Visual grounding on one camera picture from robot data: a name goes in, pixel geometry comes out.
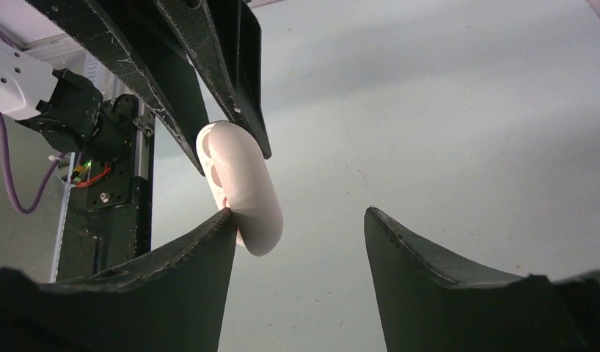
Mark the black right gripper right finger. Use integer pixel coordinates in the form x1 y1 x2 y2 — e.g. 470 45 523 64
364 207 600 351

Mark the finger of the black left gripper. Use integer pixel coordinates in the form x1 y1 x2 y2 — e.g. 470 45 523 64
29 0 208 171
155 0 272 159

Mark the left controller board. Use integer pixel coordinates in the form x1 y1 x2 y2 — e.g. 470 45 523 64
70 161 111 188

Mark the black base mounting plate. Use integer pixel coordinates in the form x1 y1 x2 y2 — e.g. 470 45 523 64
54 97 156 283

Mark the white earbud charging case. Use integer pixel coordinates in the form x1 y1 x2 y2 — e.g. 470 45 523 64
196 121 283 257

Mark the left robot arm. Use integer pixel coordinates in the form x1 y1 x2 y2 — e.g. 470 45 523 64
0 1 271 169

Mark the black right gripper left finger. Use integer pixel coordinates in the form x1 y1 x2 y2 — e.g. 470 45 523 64
0 209 237 351

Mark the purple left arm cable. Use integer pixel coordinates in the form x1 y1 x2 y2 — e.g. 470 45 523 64
0 104 67 216

